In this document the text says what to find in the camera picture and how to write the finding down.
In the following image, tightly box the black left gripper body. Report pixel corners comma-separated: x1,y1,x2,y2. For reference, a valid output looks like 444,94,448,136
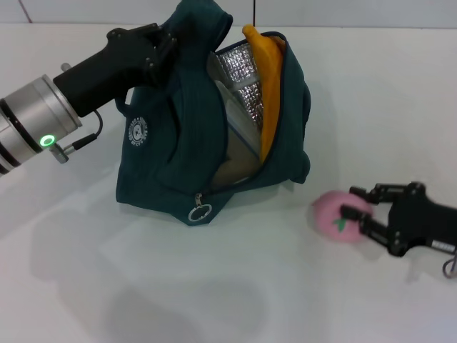
52,27,159,119

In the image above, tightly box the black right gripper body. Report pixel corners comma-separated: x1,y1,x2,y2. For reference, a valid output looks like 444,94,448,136
386,181,457,258

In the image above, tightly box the pink peach toy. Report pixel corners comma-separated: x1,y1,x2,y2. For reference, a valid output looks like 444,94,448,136
312,189,375,246

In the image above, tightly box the dark teal insulated lunch bag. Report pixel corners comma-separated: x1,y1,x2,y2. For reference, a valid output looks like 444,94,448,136
114,0,312,227

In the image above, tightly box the yellow banana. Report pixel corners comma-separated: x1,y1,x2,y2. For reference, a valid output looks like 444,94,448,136
241,24,286,161

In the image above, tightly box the clear container with blue rim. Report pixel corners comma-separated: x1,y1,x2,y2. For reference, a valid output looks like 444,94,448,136
209,80,265,187

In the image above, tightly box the metal zipper pull ring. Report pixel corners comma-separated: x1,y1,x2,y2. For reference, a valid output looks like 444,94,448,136
187,192,212,224

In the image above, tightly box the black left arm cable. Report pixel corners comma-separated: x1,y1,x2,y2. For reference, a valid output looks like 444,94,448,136
49,109,104,165

